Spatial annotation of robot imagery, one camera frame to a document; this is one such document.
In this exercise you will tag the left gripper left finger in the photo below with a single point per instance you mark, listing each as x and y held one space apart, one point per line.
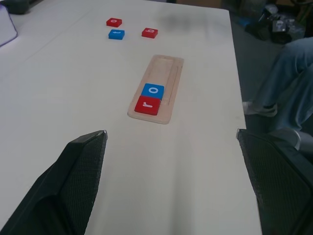
73 176

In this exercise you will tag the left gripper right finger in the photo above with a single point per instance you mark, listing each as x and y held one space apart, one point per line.
281 186

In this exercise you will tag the blue letter t block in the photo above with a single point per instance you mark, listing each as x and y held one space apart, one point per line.
116 34

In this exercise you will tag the red letter r block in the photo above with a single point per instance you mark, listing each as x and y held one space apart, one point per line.
148 105

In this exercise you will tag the blue letter o block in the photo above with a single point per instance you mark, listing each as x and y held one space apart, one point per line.
153 90

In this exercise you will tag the light wooden letter tray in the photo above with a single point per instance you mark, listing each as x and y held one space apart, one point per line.
171 80

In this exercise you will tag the red letter o block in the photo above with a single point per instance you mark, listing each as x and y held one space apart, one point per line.
114 22

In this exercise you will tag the red letter b block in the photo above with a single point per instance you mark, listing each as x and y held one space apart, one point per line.
149 32

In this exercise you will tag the grey and white shoe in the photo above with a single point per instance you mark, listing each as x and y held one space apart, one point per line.
261 109

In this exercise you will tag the person leg in blue jeans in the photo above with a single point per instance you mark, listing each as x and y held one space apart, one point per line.
300 102
286 66

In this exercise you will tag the purple and white box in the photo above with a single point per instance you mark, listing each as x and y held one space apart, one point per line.
6 27

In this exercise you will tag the dark equipment pile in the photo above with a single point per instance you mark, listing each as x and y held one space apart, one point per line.
271 19

